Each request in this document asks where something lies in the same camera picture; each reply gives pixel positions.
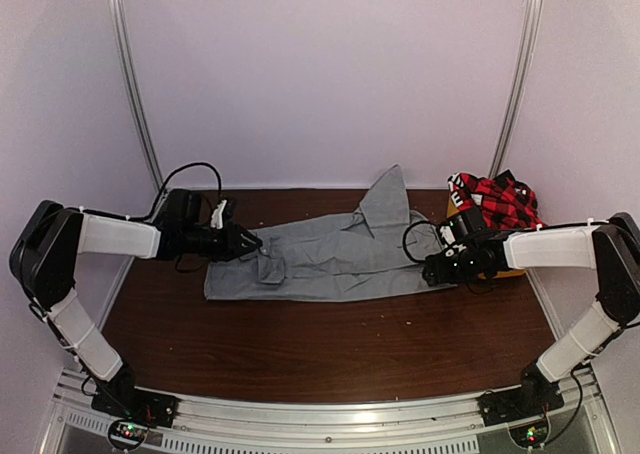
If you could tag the circuit board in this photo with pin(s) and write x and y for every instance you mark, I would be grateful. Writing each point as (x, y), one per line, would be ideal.
(529, 435)
(124, 434)

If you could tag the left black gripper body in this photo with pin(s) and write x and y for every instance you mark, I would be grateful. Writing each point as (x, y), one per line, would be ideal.
(220, 248)

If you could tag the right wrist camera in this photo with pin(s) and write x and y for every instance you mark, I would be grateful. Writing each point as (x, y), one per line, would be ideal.
(450, 245)

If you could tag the aluminium frame post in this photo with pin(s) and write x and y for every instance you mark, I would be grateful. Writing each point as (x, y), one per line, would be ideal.
(133, 92)
(528, 40)

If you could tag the grey long sleeve shirt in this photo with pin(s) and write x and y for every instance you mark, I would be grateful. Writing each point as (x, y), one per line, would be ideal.
(370, 253)

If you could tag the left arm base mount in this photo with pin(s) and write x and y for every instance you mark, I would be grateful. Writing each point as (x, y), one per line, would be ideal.
(141, 406)

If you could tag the left aluminium frame post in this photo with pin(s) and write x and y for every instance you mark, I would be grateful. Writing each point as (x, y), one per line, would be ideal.
(133, 92)

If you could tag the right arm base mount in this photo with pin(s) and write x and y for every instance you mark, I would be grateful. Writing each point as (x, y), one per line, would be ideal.
(508, 406)

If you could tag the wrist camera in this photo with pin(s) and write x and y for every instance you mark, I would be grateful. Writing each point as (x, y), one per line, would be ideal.
(222, 213)
(450, 245)

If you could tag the left circuit board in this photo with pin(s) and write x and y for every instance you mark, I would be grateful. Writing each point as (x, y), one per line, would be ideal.
(124, 434)

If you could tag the front aluminium rail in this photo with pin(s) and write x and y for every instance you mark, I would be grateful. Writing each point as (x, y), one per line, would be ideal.
(450, 424)

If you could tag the right aluminium frame post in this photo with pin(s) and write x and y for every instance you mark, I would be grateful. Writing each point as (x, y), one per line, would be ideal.
(528, 40)

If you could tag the yellow plastic bin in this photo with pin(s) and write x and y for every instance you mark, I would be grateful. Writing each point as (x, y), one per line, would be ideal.
(473, 232)

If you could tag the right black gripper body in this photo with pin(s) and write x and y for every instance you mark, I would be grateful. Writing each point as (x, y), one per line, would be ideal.
(452, 274)

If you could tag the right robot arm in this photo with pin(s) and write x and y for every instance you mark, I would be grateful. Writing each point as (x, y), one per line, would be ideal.
(597, 260)

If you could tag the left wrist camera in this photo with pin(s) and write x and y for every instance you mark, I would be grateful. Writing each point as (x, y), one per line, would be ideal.
(222, 213)

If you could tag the right circuit board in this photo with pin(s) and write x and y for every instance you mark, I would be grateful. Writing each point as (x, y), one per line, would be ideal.
(529, 435)

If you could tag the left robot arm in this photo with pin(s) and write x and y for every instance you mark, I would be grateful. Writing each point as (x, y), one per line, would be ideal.
(51, 256)

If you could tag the red black plaid shirt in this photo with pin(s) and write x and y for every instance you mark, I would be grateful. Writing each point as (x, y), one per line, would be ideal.
(503, 202)

